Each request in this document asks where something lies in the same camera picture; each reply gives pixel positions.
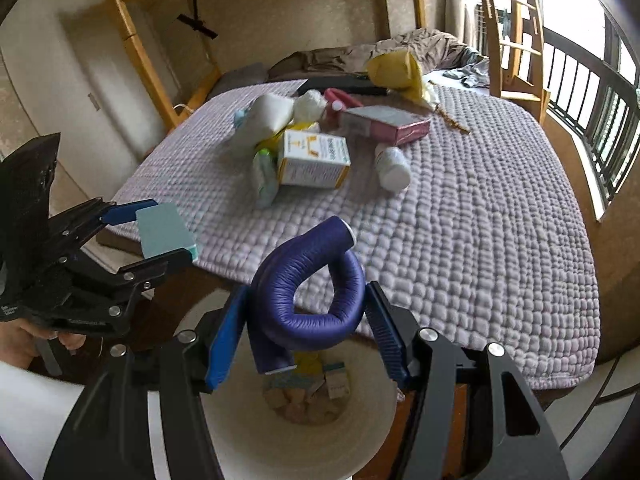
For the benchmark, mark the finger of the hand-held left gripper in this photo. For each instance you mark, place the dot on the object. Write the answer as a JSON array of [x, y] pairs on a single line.
[[125, 212], [160, 265]]

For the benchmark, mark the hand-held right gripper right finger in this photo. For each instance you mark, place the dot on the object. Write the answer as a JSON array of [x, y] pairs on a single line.
[[385, 335]]

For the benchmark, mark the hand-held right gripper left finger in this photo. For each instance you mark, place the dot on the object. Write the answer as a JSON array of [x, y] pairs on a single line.
[[225, 345]]

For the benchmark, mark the teal box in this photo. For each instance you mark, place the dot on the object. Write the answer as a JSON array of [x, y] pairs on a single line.
[[162, 230]]

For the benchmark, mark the white waste bin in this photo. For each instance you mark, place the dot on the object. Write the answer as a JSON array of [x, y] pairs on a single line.
[[300, 450]]

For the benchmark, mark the person's left hand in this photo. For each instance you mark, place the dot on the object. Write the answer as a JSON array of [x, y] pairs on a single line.
[[70, 342]]

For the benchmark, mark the wooden table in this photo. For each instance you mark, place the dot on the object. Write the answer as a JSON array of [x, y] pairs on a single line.
[[120, 245]]

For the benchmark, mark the green capped bottle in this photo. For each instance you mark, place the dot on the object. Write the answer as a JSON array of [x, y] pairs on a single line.
[[265, 180]]

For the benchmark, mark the yellow packet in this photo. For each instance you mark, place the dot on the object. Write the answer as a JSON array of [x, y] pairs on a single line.
[[267, 143]]

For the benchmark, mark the white pill bottle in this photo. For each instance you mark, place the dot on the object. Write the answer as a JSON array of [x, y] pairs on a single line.
[[392, 165]]

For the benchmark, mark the grey pillow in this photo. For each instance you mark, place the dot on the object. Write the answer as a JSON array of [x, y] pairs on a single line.
[[240, 79]]

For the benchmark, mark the white box with orange stripe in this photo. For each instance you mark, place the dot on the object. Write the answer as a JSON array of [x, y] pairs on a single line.
[[312, 160]]

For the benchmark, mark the pink cardboard box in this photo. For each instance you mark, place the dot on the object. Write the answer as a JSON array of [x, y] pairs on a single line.
[[385, 125]]

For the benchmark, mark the crumpled white tissue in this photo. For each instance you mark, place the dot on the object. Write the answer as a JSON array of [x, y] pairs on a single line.
[[307, 105]]

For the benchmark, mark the black flat case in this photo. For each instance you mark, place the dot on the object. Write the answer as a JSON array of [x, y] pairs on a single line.
[[345, 85]]

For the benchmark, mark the yellow plastic bag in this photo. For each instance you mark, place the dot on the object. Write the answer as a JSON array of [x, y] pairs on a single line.
[[395, 72]]

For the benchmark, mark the grey crumpled clothing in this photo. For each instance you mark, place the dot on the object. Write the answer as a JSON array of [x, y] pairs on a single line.
[[470, 72]]

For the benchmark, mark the brown rumpled blanket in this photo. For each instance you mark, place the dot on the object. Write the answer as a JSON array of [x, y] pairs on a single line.
[[410, 45]]

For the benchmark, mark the dark balcony railing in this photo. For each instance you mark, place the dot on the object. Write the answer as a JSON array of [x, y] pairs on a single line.
[[590, 105]]

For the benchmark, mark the wooden bed ladder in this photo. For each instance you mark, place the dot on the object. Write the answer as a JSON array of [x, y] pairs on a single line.
[[525, 50]]

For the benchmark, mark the white padded panel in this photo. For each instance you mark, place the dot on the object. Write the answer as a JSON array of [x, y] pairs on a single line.
[[460, 10]]

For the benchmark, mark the hanging grey-green cloth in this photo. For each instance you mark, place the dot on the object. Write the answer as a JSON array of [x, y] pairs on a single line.
[[507, 22]]

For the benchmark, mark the wall switch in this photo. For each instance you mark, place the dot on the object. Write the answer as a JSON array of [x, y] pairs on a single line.
[[94, 101]]

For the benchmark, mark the wooden bunk bed frame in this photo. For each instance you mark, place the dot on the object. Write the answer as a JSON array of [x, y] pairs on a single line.
[[130, 35]]

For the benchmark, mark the black wall bracket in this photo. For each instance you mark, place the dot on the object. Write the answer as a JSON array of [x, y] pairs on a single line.
[[197, 22]]

